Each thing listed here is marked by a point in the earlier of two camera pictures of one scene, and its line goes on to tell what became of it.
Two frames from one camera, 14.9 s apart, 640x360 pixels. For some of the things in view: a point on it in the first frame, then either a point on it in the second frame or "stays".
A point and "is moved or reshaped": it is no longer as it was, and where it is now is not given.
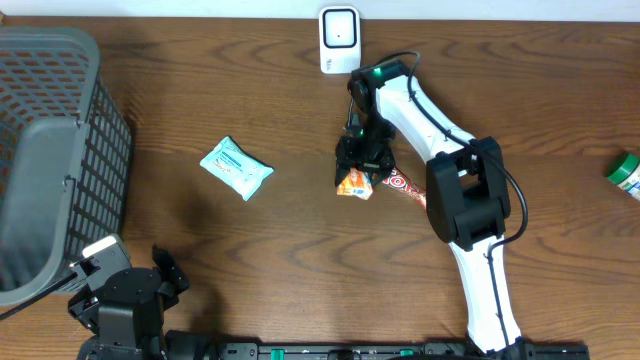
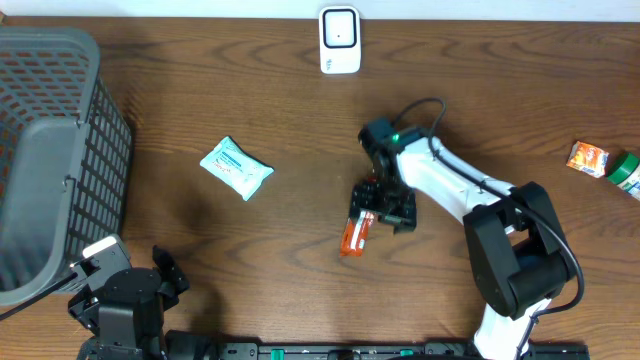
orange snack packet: [356, 183] to [588, 158]
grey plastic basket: [65, 157] stays
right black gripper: [380, 163] to [402, 218]
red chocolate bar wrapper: [401, 182] is moved or reshaped
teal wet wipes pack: [238, 169] stays
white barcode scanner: [339, 39] stays
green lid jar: [624, 172] stays
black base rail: [426, 350] stays
